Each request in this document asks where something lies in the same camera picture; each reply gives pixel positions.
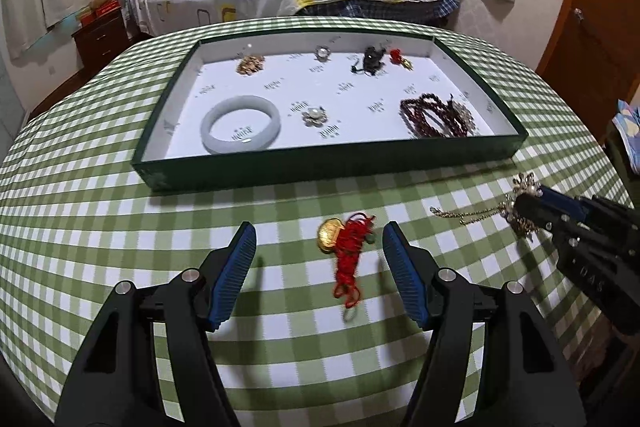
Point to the metal door knob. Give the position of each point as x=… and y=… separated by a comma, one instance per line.
x=577, y=14

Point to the blue patterned cloth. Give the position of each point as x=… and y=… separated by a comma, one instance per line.
x=629, y=132

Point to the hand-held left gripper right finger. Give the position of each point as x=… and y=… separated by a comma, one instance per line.
x=405, y=272

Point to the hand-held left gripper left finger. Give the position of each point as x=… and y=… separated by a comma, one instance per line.
x=235, y=272

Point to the small red knot gold charm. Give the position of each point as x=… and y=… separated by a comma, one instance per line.
x=396, y=55

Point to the dark green tray box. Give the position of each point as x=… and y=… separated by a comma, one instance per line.
x=300, y=167

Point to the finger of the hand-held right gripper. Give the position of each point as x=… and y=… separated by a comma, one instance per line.
x=532, y=209
x=557, y=198

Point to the red gift boxes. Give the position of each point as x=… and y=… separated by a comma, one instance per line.
x=102, y=9

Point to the small pearl flower brooch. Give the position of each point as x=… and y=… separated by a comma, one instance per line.
x=314, y=115

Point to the blue plaid bedsheet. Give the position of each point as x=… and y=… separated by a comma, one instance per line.
x=390, y=10

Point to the green checked tablecloth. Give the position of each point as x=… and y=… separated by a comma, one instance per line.
x=100, y=207

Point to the pale jade bangle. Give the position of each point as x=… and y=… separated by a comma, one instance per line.
x=240, y=147

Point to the wooden door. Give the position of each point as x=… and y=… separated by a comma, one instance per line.
x=600, y=32

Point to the silver rhinestone brooch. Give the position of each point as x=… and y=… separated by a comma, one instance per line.
x=462, y=114

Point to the dark wooden nightstand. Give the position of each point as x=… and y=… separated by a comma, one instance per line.
x=102, y=39

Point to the black pendant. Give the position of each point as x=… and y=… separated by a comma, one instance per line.
x=371, y=57

